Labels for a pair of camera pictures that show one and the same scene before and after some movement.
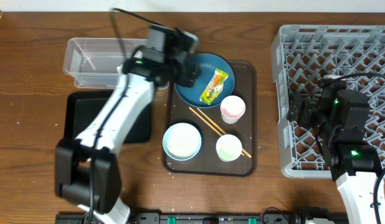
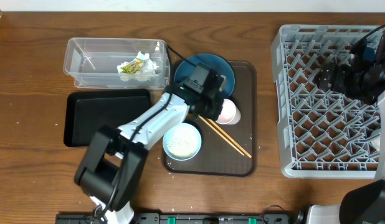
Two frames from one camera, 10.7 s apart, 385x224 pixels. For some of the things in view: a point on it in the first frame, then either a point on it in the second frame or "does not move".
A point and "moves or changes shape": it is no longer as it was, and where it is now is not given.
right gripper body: [310, 116] → [350, 83]
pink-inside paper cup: [232, 107] moves or changes shape
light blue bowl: [182, 141] does not move
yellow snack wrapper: [214, 88] moves or changes shape
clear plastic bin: [93, 63] does not move
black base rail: [281, 218] does not move
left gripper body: [187, 73] → [212, 105]
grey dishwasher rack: [303, 55] does not move
